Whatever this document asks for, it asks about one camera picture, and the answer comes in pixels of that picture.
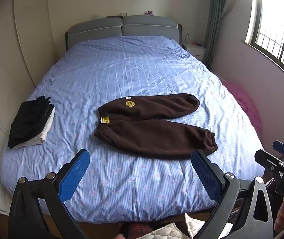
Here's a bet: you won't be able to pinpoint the pink cloth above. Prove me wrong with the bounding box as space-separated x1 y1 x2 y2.
223 80 263 140

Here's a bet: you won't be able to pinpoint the black folded garment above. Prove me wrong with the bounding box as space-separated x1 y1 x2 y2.
7 95 55 149

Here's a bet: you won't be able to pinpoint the green curtain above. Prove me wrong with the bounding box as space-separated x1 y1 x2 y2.
204 0 235 70

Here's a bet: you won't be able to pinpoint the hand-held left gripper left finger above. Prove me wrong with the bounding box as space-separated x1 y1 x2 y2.
8 149 90 239

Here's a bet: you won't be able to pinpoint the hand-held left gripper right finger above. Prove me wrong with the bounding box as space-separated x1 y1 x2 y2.
191 149 274 239

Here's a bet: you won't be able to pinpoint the white quilted cloth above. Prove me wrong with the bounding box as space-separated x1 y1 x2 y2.
142 213 233 239

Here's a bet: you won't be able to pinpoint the white folded garment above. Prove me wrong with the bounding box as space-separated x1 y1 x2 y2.
15 106 56 150

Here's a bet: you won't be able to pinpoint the person's plaid trouser leg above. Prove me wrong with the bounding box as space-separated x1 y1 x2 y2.
118 223 155 239

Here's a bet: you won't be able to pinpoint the grey padded headboard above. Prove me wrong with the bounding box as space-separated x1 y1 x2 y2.
65 15 183 51

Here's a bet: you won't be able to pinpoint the barred window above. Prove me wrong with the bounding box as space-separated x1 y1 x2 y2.
240 0 284 91

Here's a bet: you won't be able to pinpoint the person's right hand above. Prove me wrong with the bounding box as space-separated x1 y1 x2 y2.
274 195 284 232

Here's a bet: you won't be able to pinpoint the white nightstand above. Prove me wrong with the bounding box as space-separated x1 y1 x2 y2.
182 42 207 61

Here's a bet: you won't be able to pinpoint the brown pants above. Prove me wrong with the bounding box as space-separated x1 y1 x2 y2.
94 93 218 160

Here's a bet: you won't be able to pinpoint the bed with blue sheet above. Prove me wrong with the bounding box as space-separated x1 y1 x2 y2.
0 35 266 223

